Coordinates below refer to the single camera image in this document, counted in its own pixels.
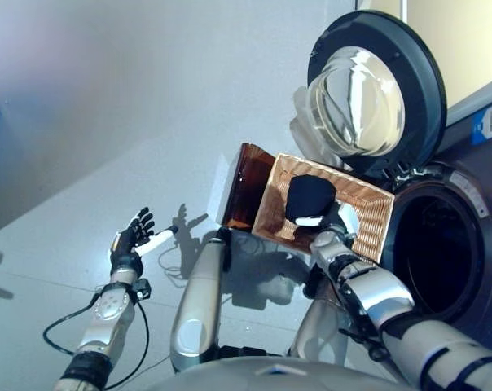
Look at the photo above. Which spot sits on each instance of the round glass washing machine door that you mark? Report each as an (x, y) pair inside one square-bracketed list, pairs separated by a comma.
[(425, 73)]

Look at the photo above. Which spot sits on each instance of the glossy brown wooden stool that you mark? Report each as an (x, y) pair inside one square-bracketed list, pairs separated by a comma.
[(250, 191)]

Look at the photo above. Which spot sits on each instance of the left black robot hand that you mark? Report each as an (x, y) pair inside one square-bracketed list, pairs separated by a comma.
[(126, 248)]

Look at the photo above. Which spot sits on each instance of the silver robot leg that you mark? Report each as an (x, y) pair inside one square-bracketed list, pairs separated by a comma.
[(199, 301), (319, 330)]

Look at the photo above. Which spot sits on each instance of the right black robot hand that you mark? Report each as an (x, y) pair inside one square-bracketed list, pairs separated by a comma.
[(337, 220)]

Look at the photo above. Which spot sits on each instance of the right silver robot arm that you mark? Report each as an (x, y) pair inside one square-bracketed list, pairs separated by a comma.
[(392, 309)]

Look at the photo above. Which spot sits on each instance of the black garment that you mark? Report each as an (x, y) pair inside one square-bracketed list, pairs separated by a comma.
[(309, 195)]

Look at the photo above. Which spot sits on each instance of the right silver robot leg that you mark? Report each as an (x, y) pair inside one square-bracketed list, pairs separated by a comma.
[(319, 330)]

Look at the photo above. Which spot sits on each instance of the grey front-load washing machine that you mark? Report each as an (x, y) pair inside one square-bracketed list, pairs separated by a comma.
[(466, 236)]

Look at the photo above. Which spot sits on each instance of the rectangular wicker laundry basket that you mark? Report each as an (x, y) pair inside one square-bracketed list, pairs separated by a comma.
[(364, 203)]

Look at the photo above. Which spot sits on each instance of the left silver robot leg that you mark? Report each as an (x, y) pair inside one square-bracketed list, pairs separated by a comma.
[(199, 301)]

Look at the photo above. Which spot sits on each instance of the white counter cabinet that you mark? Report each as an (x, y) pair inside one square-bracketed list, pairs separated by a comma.
[(453, 45)]

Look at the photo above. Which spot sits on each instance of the blue white energy label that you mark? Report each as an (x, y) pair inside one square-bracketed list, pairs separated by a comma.
[(489, 124)]

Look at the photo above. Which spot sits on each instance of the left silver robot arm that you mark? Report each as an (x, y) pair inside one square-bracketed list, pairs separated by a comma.
[(103, 322)]

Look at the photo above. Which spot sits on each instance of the grey robot torso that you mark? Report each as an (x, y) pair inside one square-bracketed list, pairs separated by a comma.
[(262, 374)]

